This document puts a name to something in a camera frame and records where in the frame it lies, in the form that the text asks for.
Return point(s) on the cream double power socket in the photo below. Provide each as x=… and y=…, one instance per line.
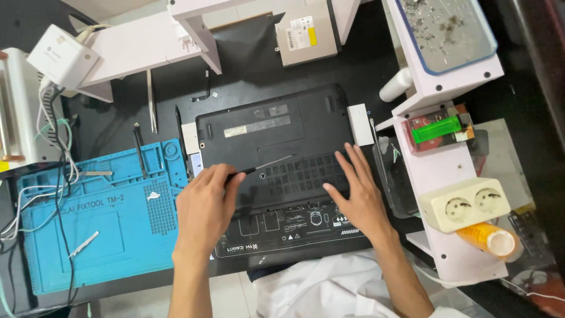
x=463, y=205

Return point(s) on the long metal tweezers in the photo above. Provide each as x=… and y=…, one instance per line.
x=152, y=101

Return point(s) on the person's white shirt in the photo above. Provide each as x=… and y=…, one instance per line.
x=326, y=287

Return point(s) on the blue silicone repair mat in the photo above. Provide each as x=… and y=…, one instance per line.
x=106, y=229

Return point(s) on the black printed work mat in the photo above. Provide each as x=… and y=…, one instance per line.
x=291, y=229

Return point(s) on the white plastic bottle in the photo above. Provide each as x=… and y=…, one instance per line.
x=395, y=85

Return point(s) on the white wooden desk shelf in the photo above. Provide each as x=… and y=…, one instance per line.
x=141, y=44

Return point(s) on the black spudger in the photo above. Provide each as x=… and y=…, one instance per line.
x=140, y=150

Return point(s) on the small metal tweezers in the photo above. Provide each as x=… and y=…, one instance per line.
x=84, y=244

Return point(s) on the white metal appliance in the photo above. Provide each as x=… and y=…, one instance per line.
x=22, y=106

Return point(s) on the person's left fingers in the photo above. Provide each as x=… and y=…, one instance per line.
x=220, y=173

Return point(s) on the orange tape roll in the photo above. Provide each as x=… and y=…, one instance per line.
x=487, y=238

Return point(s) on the green lighter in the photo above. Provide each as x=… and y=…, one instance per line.
x=435, y=129

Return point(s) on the person's right hand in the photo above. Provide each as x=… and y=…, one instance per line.
x=362, y=207

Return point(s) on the silver optical disc drive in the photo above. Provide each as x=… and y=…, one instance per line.
x=307, y=37

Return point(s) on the person's left hand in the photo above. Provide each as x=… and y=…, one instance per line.
x=203, y=216

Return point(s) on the white power adapter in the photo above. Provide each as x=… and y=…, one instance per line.
x=62, y=57

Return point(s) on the small white scrap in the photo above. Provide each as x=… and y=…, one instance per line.
x=153, y=196

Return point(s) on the clear plastic container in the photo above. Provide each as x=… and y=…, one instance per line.
x=397, y=185

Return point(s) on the red cigarette pack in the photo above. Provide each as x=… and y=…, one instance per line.
x=463, y=132

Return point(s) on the thin metal pry tool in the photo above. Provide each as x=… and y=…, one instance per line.
x=377, y=150

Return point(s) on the blue rimmed tray of screws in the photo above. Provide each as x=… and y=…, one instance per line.
x=446, y=31

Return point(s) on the black laptop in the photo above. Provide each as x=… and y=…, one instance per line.
x=282, y=132

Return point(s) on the tall white wooden shelf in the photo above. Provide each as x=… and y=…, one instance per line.
x=441, y=163

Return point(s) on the short white plastic block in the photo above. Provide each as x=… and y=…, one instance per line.
x=190, y=138

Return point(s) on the black pen tool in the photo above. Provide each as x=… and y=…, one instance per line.
x=180, y=132

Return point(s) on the flat metal pry strip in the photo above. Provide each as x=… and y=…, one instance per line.
x=95, y=173

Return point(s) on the long white plastic block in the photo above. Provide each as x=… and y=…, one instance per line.
x=360, y=124

